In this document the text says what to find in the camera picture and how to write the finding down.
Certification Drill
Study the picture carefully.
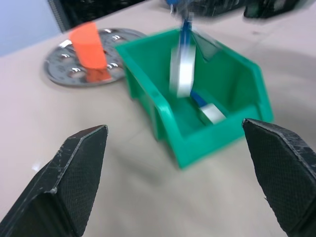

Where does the green plastic bin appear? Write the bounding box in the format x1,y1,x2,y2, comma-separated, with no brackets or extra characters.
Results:
115,28,274,170

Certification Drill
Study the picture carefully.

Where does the orange block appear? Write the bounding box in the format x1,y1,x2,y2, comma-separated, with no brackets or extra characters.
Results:
68,21,107,70

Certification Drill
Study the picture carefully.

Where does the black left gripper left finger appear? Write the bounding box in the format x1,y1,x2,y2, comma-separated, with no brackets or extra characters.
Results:
0,124,109,237

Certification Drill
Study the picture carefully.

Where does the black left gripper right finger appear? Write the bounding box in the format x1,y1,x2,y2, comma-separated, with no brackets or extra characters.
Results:
242,118,316,237

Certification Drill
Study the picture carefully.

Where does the blue cable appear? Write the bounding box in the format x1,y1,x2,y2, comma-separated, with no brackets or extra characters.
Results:
190,90,207,107
165,0,198,51

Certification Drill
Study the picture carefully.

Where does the round silver metal tray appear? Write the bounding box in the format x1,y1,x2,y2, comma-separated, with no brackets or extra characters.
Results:
43,27,147,88

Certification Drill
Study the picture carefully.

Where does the black crate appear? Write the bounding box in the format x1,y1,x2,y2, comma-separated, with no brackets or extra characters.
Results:
48,0,250,34
243,0,316,19

